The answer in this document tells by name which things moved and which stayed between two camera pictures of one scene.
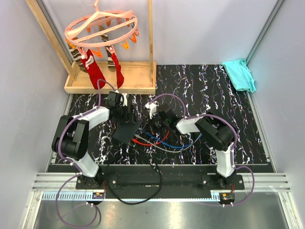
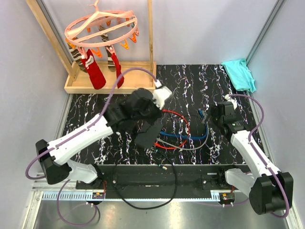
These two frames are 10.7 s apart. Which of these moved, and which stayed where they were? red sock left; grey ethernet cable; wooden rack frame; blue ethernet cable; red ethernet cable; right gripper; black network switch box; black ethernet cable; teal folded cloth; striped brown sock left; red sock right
Moved: blue ethernet cable; black network switch box; grey ethernet cable; black ethernet cable; right gripper; red ethernet cable
Stayed: red sock right; teal folded cloth; striped brown sock left; wooden rack frame; red sock left
